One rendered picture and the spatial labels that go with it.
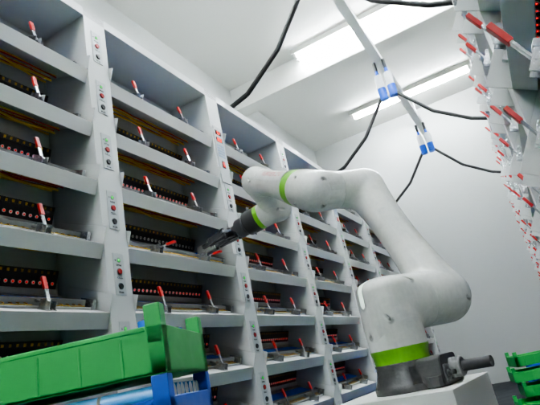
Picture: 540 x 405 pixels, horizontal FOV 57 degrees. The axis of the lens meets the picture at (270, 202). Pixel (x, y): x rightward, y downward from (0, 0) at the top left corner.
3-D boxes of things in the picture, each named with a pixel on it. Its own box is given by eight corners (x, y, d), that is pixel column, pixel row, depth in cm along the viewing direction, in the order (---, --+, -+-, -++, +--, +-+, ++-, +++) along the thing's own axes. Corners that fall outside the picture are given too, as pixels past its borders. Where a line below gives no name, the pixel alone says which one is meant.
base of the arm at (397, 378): (507, 371, 102) (497, 341, 104) (480, 383, 91) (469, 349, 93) (398, 388, 118) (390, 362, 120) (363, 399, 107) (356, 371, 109)
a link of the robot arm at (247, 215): (257, 228, 182) (269, 232, 190) (247, 201, 187) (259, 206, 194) (243, 235, 184) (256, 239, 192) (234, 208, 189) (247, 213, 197)
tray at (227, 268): (234, 277, 201) (237, 253, 203) (125, 262, 149) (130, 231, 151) (194, 272, 211) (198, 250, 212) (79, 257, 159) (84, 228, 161)
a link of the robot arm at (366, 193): (492, 296, 115) (379, 158, 151) (439, 305, 108) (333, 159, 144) (466, 329, 123) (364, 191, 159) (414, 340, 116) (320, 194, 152)
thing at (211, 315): (243, 326, 195) (247, 290, 197) (132, 329, 143) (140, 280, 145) (201, 319, 204) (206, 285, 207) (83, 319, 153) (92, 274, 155)
